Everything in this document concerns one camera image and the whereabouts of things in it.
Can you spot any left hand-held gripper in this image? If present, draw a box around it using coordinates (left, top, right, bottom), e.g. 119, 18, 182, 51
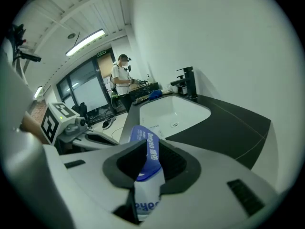
40, 102, 120, 152

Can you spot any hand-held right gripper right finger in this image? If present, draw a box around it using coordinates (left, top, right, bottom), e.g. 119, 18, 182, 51
147, 138, 279, 229

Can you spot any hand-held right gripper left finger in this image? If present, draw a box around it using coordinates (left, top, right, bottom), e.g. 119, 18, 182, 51
42, 139, 148, 229

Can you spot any white blue printed packet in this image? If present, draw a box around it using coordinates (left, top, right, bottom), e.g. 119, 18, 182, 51
130, 125, 167, 222

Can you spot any person's left forearm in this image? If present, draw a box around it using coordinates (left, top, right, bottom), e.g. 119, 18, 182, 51
19, 113, 44, 143

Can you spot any black white floor device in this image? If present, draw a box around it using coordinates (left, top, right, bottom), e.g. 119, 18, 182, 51
102, 116, 117, 129

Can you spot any black office chair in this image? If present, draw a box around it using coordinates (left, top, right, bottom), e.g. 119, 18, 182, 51
71, 102, 88, 119

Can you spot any black framed glass door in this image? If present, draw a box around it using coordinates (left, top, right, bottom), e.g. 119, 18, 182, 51
56, 47, 118, 125

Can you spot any black vanity counter cabinet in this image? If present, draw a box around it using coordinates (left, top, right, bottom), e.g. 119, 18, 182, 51
118, 92, 272, 170

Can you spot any black side table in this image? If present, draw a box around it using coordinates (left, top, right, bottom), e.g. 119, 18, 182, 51
128, 81, 160, 100

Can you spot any short ceiling light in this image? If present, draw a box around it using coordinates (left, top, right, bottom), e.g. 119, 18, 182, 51
33, 85, 44, 99

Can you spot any blue cloth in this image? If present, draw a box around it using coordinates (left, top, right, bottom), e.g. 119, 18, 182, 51
148, 89, 163, 100

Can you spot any white sink basin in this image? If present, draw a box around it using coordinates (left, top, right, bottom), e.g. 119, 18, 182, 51
139, 94, 212, 139

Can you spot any long ceiling light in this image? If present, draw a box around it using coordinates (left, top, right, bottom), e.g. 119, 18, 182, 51
65, 28, 106, 57

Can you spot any black faucet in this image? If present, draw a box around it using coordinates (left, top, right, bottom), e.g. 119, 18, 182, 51
170, 66, 199, 100

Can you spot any black head camera rig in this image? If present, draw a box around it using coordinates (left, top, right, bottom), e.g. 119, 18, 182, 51
6, 23, 42, 63

